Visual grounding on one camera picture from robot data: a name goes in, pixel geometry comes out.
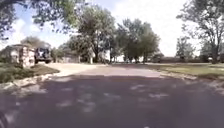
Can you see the row of trees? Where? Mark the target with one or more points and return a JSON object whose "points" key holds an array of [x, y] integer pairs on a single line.
{"points": [[133, 40]]}

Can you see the pale concrete driveway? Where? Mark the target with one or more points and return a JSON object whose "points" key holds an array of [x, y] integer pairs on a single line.
{"points": [[71, 68]]}

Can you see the small slender tree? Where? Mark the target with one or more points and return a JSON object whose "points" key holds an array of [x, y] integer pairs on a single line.
{"points": [[184, 48]]}

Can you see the building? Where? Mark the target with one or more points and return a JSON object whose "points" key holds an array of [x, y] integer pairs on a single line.
{"points": [[68, 59]]}

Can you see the grass verge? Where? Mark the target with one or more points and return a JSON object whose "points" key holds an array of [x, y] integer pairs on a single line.
{"points": [[193, 69], [13, 71]]}

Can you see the brick pillar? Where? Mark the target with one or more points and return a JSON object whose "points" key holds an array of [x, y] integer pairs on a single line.
{"points": [[24, 55]]}

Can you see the pale concrete kerb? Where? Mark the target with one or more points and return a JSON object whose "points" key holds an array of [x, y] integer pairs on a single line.
{"points": [[26, 81]]}

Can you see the large tree with pale trunk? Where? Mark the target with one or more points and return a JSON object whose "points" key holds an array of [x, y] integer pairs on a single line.
{"points": [[53, 10]]}

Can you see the dark vehicle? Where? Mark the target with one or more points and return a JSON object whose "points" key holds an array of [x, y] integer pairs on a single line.
{"points": [[43, 55]]}

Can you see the tall tree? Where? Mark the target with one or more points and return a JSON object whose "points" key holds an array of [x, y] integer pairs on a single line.
{"points": [[211, 23]]}

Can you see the grey asphalt road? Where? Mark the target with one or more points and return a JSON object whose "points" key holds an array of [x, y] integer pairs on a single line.
{"points": [[113, 100]]}

